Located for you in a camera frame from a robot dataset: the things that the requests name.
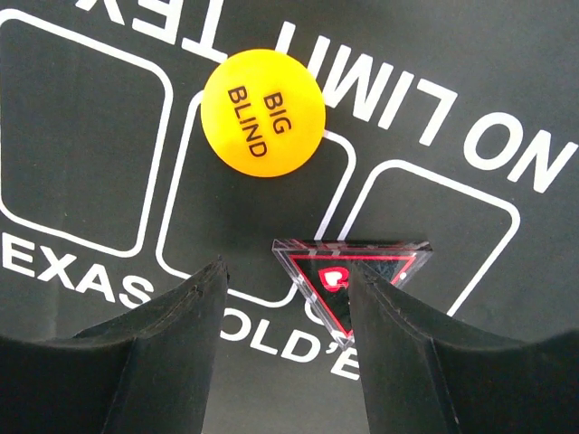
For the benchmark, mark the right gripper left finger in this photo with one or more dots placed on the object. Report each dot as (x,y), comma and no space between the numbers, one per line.
(146,371)

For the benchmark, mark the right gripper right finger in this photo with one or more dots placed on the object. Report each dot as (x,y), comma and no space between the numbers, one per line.
(425,372)

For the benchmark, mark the yellow big blind button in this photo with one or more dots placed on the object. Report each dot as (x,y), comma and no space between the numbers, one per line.
(263,113)

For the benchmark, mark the black poker table mat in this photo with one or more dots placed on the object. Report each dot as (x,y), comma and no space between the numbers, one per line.
(454,122)

